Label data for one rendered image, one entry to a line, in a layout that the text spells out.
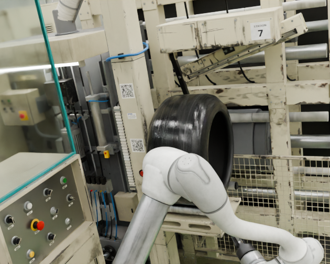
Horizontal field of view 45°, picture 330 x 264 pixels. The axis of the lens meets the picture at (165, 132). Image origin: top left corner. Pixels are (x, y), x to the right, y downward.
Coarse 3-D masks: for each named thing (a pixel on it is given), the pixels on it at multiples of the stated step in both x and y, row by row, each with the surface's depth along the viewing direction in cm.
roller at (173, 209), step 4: (176, 204) 203; (180, 204) 203; (172, 208) 202; (176, 208) 201; (180, 208) 200; (184, 208) 200; (188, 208) 199; (192, 208) 198; (196, 208) 197; (172, 212) 204; (176, 212) 202; (180, 212) 201; (184, 212) 200; (188, 212) 199; (192, 212) 198; (196, 212) 197; (200, 212) 196
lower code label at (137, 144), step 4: (132, 140) 207; (136, 140) 206; (140, 140) 205; (132, 144) 208; (136, 144) 207; (140, 144) 206; (132, 148) 209; (136, 148) 208; (140, 148) 207; (144, 148) 206
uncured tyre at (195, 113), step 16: (176, 96) 197; (192, 96) 192; (208, 96) 192; (160, 112) 188; (176, 112) 184; (192, 112) 181; (208, 112) 183; (224, 112) 201; (160, 128) 183; (176, 128) 179; (192, 128) 177; (208, 128) 181; (224, 128) 221; (160, 144) 181; (176, 144) 177; (192, 144) 175; (208, 144) 228; (224, 144) 223; (208, 160) 227; (224, 160) 222; (224, 176) 217
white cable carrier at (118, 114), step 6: (114, 108) 206; (120, 114) 210; (120, 120) 207; (120, 126) 208; (120, 132) 210; (120, 138) 212; (126, 144) 212; (126, 150) 212; (126, 156) 214; (126, 162) 215; (126, 168) 217; (132, 174) 217; (132, 180) 218
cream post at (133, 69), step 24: (120, 0) 182; (120, 24) 186; (120, 48) 191; (120, 72) 196; (144, 72) 200; (120, 96) 201; (144, 96) 200; (144, 120) 200; (144, 144) 205; (168, 240) 225
